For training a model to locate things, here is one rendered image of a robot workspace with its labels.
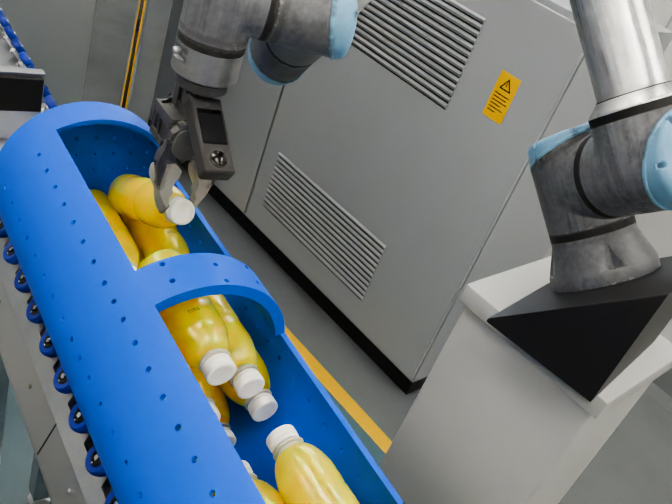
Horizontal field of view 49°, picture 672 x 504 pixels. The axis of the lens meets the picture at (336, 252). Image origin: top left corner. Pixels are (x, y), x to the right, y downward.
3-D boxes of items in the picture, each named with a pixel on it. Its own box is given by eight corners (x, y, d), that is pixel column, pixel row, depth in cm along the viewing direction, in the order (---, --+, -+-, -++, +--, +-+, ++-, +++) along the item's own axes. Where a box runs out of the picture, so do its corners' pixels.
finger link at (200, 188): (195, 190, 115) (198, 139, 109) (210, 212, 111) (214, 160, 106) (176, 193, 113) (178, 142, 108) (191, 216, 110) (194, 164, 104)
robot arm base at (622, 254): (589, 268, 146) (576, 220, 146) (681, 256, 131) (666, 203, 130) (531, 296, 135) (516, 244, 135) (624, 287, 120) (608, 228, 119)
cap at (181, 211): (177, 228, 109) (183, 230, 108) (159, 211, 107) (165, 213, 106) (194, 208, 110) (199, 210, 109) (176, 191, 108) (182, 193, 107)
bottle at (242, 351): (170, 313, 108) (224, 406, 97) (161, 281, 103) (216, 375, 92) (214, 293, 111) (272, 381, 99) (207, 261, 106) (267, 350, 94)
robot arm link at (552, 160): (594, 217, 142) (570, 129, 142) (662, 207, 126) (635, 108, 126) (531, 239, 137) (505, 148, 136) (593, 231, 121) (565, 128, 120)
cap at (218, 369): (230, 367, 92) (236, 377, 91) (201, 379, 90) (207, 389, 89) (229, 347, 89) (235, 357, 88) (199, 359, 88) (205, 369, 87)
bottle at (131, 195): (128, 223, 124) (178, 243, 110) (98, 196, 120) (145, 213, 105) (155, 192, 126) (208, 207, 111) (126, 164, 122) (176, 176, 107)
